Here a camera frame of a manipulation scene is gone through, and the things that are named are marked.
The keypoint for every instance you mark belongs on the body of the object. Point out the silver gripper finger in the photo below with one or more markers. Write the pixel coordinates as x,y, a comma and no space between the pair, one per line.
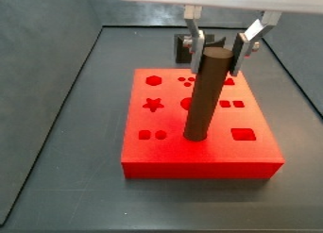
248,38
195,41

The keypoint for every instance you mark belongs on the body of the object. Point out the dark oval peg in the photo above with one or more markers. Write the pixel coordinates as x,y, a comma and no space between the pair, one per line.
208,87

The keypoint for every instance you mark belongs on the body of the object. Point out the red shape-sorting block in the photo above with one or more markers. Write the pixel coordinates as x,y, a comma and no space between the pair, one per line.
239,150

